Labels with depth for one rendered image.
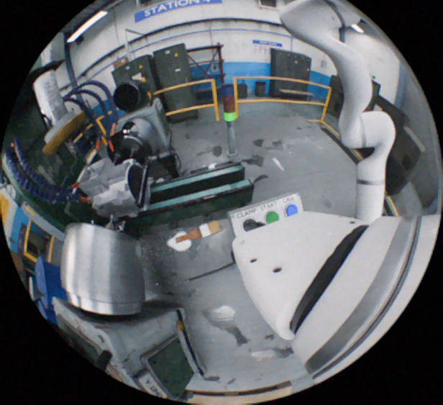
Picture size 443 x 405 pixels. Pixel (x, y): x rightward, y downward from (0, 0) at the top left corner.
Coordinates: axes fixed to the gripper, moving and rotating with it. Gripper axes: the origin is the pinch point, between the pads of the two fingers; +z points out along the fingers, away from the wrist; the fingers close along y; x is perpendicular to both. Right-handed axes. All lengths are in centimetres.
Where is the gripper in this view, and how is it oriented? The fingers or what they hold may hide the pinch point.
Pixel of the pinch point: (261, 234)
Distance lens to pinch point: 20.7
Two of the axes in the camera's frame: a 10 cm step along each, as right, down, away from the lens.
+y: -9.6, 2.5, -0.9
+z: -0.5, 1.3, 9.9
